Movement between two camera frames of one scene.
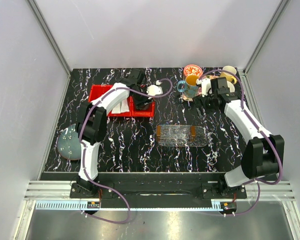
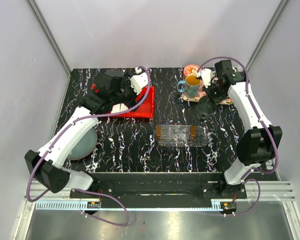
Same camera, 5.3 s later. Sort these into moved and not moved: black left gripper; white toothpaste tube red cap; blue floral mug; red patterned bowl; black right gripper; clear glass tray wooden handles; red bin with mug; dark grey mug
Moved: black right gripper; black left gripper; dark grey mug
Not moved: red bin with mug; blue floral mug; clear glass tray wooden handles; white toothpaste tube red cap; red patterned bowl
